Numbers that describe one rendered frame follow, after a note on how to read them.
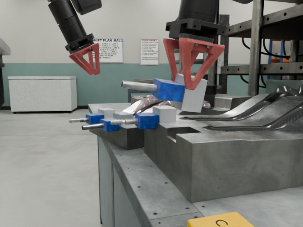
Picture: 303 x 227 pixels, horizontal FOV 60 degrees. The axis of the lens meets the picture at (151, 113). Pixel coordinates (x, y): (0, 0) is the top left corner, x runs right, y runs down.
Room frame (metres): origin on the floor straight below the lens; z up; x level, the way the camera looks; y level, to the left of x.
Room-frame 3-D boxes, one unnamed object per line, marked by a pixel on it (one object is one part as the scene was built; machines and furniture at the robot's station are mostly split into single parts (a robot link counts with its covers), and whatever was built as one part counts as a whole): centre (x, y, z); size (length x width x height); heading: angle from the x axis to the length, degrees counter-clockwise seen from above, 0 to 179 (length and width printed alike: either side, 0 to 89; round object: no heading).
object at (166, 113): (0.54, 0.02, 0.89); 0.13 x 0.05 x 0.05; 107
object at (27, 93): (6.95, 2.81, 0.47); 1.52 x 0.77 x 0.94; 94
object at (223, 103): (0.87, -0.08, 0.85); 0.50 x 0.26 x 0.11; 124
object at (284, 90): (0.56, -0.24, 0.92); 0.35 x 0.16 x 0.09; 107
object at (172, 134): (0.44, -0.06, 0.87); 0.05 x 0.05 x 0.04; 17
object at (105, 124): (0.67, 0.12, 0.85); 0.13 x 0.05 x 0.05; 124
